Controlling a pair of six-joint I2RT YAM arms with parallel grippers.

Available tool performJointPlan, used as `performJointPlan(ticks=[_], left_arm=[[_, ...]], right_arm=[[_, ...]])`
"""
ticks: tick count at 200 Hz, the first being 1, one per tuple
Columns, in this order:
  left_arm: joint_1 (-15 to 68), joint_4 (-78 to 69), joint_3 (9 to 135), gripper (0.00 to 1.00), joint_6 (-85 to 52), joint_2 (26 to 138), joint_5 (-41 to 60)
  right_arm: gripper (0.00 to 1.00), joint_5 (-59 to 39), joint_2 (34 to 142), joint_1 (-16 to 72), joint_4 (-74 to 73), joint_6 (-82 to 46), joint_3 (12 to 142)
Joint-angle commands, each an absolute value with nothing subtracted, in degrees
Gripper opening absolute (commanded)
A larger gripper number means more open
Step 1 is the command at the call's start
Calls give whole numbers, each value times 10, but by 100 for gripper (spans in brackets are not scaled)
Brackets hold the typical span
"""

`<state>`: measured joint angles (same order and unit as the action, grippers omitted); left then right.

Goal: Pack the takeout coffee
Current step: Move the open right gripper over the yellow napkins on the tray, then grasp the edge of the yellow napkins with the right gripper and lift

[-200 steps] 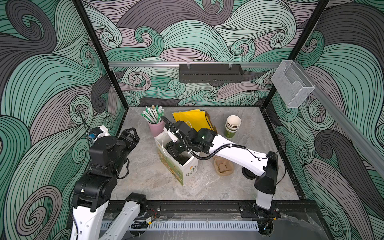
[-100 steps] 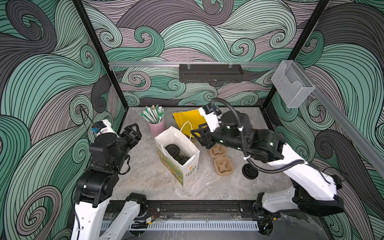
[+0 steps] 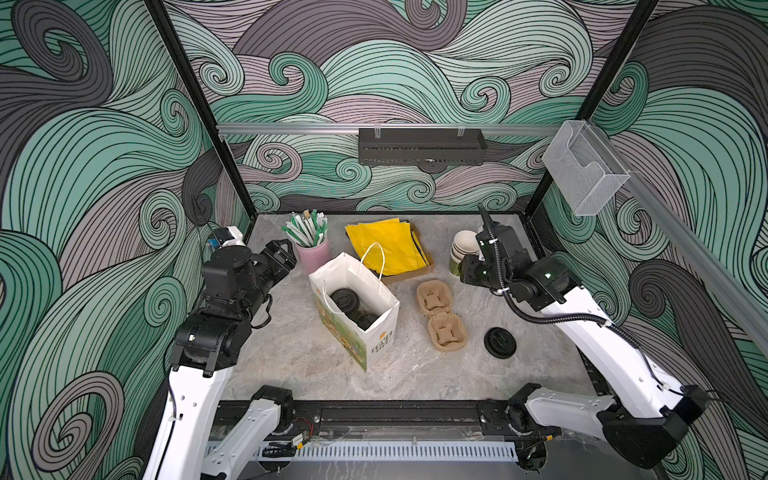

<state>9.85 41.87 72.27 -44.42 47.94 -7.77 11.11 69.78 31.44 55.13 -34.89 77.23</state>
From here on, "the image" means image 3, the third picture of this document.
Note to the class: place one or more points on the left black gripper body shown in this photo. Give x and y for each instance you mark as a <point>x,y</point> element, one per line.
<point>278,264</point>

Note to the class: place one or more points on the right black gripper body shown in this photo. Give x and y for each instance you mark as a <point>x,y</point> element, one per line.
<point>481,272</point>

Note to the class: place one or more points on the white paper takeout bag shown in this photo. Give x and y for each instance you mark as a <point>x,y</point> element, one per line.
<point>344,271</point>

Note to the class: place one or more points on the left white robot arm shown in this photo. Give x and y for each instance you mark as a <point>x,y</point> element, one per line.
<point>204,352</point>

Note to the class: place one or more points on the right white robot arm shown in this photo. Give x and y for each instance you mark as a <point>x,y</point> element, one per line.
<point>648,412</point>

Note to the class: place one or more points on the black coffee lid stack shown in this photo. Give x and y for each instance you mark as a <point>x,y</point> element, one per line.
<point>500,343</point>

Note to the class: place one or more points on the stack of green paper cups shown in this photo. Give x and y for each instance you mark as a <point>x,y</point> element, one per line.
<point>464,243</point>

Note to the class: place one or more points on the pink cup of stirrers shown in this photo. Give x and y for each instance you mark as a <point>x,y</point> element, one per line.
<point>308,231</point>

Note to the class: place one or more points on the brown pulp cup carrier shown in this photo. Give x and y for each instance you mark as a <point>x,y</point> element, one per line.
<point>446,329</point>

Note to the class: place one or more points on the yellow napkin stack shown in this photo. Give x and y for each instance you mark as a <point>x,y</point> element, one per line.
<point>388,247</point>

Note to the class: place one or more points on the brown cardboard napkin tray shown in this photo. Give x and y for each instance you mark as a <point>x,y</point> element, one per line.
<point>426,256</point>

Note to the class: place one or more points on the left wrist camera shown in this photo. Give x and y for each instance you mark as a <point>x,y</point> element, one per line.
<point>224,237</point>

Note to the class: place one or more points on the clear acrylic wall holder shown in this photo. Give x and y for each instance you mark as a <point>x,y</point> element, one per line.
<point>585,166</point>

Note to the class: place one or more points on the black wall-mounted tray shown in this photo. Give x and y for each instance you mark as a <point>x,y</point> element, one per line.
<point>432,147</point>

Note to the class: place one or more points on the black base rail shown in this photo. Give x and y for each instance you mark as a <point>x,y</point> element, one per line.
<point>505,418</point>

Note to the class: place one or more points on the white slotted cable duct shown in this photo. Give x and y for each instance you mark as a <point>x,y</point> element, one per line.
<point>422,450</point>

